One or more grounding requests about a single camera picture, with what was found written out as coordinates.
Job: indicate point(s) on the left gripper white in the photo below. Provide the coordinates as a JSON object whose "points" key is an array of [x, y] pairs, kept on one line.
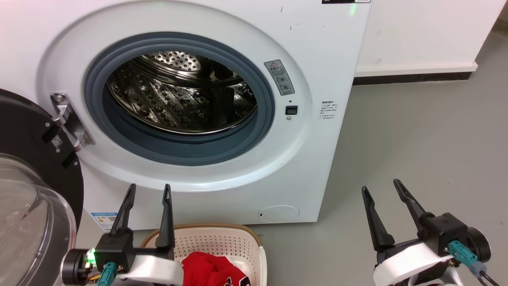
{"points": [[156, 270]]}

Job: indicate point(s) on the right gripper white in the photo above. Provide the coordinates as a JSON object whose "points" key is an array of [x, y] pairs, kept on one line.
{"points": [[405, 264]]}

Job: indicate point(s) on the red garment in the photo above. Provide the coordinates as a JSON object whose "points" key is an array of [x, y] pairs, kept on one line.
{"points": [[210, 270]]}

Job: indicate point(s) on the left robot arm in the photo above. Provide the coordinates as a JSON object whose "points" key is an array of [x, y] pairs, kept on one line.
{"points": [[73, 268]]}

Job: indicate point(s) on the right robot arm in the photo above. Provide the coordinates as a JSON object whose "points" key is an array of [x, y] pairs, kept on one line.
{"points": [[480, 242]]}

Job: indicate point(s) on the cream perforated laundry basket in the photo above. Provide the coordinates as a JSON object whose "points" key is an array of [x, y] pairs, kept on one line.
{"points": [[222, 240]]}

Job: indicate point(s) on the washing machine door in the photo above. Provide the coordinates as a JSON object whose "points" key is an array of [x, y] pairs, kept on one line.
{"points": [[27, 206]]}

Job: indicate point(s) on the metal washer door hinge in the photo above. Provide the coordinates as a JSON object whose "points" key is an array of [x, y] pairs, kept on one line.
{"points": [[71, 121]]}

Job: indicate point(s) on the stainless steel washing machine drum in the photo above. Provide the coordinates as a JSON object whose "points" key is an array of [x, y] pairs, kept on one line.
{"points": [[178, 99]]}

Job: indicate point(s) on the blue energy label sticker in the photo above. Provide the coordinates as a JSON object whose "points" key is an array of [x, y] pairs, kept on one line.
{"points": [[104, 221]]}

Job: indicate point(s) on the white front-load washing machine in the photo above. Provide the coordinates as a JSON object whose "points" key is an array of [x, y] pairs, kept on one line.
{"points": [[309, 159]]}

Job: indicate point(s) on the round filter cover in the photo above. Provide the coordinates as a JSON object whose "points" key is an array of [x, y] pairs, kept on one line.
{"points": [[279, 213]]}

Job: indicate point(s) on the printed text label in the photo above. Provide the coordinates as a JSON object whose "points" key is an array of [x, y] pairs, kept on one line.
{"points": [[328, 110]]}

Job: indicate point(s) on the black door latch socket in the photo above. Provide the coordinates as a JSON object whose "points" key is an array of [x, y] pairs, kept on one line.
{"points": [[291, 110]]}

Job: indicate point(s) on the grey warning sticker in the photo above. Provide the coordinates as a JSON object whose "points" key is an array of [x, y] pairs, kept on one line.
{"points": [[279, 77]]}

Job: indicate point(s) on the white cabinet with black plinth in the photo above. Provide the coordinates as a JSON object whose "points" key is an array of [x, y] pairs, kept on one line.
{"points": [[420, 35]]}

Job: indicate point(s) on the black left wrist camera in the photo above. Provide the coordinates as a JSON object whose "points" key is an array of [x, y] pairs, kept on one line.
{"points": [[115, 250]]}

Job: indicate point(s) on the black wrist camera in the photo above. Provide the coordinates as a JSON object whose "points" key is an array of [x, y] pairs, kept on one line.
{"points": [[115, 250], [446, 232]]}

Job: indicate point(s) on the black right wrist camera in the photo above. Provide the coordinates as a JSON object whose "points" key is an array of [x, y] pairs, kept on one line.
{"points": [[446, 232]]}

